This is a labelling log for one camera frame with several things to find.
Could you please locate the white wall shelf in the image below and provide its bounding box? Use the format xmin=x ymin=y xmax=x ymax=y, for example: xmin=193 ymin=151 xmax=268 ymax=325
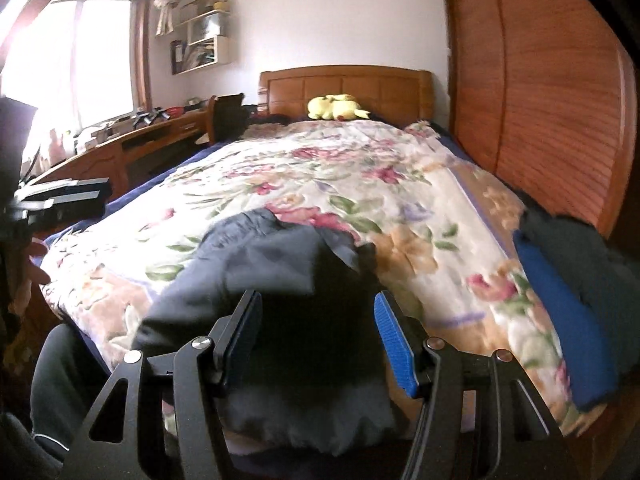
xmin=170 ymin=0 xmax=234 ymax=77

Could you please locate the floral quilted blanket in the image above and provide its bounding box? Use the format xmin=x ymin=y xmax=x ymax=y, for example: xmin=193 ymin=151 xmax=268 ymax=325
xmin=40 ymin=120 xmax=577 ymax=437

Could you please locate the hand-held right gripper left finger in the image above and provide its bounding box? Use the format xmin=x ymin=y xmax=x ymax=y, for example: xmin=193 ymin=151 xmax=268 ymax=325
xmin=60 ymin=289 xmax=264 ymax=480

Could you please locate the person's left hand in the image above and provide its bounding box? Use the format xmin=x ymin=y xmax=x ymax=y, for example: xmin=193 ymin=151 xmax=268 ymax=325
xmin=24 ymin=239 xmax=52 ymax=287

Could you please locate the wooden chair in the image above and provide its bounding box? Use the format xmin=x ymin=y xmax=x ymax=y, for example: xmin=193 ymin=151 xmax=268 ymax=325
xmin=207 ymin=92 xmax=249 ymax=144

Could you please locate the wooden desk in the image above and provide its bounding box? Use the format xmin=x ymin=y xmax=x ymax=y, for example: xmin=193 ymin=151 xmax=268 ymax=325
xmin=20 ymin=107 xmax=212 ymax=202

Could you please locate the wooden bed headboard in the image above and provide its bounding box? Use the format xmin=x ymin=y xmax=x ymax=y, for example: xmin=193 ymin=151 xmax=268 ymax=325
xmin=258 ymin=65 xmax=434 ymax=129

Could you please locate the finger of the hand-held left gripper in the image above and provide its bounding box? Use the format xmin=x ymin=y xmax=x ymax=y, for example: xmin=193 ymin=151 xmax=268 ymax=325
xmin=14 ymin=196 xmax=109 ymax=227
xmin=20 ymin=177 xmax=113 ymax=207

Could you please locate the wooden window frame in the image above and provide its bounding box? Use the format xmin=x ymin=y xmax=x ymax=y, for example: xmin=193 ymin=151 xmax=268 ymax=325
xmin=0 ymin=0 xmax=153 ymax=128

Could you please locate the dark grey zip jacket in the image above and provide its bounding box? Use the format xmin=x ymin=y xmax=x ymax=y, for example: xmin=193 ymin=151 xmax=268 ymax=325
xmin=131 ymin=208 xmax=397 ymax=455

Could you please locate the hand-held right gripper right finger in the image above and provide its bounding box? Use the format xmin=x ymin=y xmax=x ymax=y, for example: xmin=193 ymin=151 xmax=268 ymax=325
xmin=374 ymin=290 xmax=582 ymax=480

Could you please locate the wooden slatted wardrobe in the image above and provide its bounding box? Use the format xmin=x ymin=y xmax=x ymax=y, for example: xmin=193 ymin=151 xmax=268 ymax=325
xmin=444 ymin=0 xmax=637 ymax=241

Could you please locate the folded dark garment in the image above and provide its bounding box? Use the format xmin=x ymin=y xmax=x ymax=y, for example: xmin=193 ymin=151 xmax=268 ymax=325
xmin=520 ymin=209 xmax=640 ymax=377

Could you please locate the white knotted hanging net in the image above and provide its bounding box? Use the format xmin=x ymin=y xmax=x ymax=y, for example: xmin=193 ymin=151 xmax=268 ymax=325
xmin=154 ymin=0 xmax=197 ymax=37

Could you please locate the yellow plush toy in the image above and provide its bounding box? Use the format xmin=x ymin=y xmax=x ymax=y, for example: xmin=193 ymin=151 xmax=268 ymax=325
xmin=307 ymin=94 xmax=372 ymax=122

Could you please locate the person's dark trouser leg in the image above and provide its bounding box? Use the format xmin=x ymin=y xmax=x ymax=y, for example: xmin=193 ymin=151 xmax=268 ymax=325
xmin=29 ymin=322 xmax=172 ymax=480

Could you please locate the black tool on desk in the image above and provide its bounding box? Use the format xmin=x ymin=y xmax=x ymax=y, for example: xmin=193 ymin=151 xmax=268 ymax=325
xmin=129 ymin=108 xmax=172 ymax=129

